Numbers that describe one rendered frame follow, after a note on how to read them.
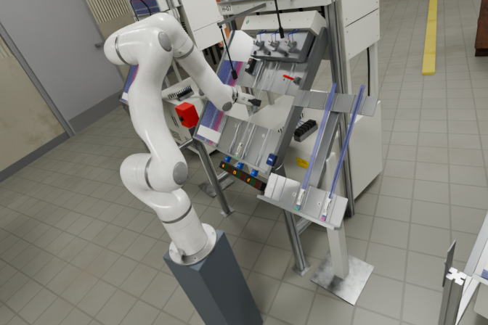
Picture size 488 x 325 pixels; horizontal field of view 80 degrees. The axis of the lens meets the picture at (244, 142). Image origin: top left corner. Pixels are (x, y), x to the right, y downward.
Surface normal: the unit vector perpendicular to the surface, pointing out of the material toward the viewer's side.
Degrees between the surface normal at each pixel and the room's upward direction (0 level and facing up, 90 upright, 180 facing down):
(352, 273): 0
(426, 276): 0
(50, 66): 90
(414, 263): 0
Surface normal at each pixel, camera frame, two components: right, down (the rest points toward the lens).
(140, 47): -0.47, 0.23
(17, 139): 0.85, 0.06
